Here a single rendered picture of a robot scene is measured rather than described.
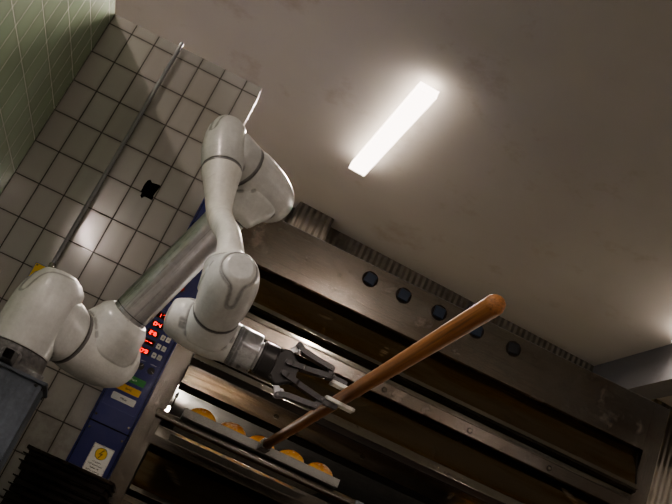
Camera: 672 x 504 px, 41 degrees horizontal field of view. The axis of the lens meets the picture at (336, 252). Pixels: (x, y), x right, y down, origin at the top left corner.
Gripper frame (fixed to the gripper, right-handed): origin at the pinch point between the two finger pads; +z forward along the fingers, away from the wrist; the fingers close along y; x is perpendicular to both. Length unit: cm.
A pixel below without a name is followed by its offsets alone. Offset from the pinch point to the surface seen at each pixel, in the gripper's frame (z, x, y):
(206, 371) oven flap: -25, -127, -20
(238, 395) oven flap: -11, -134, -18
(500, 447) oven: 90, -140, -45
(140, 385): -44, -138, -7
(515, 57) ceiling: 47, -176, -243
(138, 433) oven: -37, -141, 8
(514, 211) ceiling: 115, -313, -243
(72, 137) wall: -111, -142, -83
